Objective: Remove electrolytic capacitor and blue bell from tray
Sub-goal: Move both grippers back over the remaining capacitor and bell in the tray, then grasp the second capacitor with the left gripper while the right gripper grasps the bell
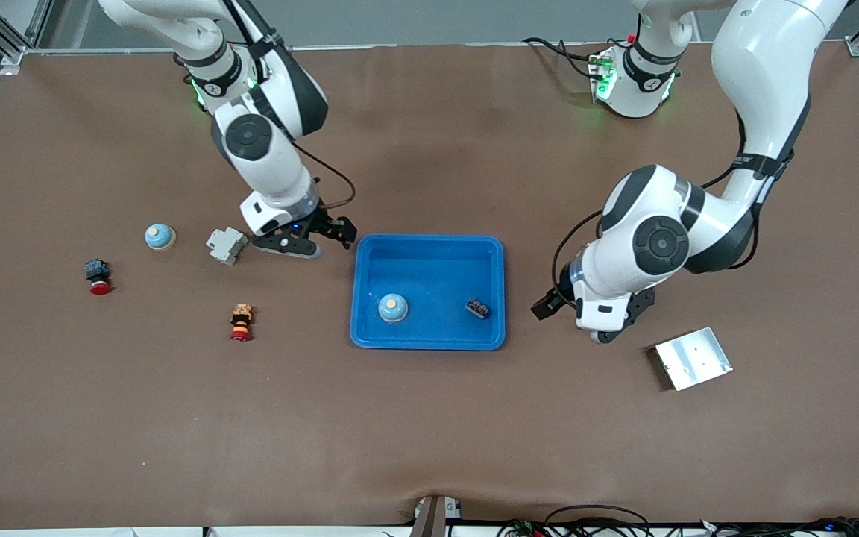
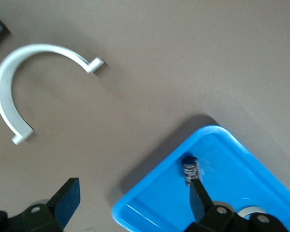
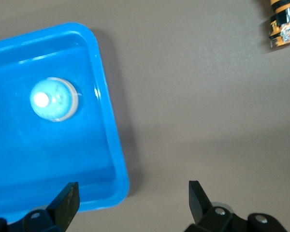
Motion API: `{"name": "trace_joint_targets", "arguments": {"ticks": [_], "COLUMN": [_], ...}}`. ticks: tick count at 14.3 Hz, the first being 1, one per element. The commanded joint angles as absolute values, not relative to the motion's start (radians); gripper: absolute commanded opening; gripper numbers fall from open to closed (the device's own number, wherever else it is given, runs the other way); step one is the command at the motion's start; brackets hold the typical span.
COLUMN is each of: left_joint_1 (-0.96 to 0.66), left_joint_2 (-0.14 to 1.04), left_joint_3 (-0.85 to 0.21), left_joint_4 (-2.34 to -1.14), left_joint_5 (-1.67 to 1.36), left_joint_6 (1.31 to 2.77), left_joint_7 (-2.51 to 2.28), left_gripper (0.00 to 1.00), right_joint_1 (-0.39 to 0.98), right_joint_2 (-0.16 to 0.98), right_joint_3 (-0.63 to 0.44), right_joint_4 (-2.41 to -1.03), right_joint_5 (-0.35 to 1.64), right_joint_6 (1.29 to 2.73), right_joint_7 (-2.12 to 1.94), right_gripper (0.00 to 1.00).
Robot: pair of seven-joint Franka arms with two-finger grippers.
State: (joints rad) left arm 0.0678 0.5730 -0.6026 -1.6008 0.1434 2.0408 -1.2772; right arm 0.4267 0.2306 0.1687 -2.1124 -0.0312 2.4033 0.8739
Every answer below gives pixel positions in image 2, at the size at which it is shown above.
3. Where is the blue plastic tray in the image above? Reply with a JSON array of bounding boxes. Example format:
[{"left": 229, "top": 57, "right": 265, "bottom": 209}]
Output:
[{"left": 112, "top": 125, "right": 290, "bottom": 232}]

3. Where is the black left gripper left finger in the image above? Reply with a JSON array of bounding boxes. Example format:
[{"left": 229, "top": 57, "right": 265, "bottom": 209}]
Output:
[{"left": 23, "top": 178, "right": 81, "bottom": 232}]

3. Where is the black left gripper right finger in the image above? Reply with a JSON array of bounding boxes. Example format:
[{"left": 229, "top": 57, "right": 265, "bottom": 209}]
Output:
[{"left": 188, "top": 178, "right": 235, "bottom": 232}]

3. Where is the white curved plastic bracket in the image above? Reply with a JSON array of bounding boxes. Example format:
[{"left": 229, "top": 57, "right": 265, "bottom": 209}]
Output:
[{"left": 0, "top": 43, "right": 104, "bottom": 145}]

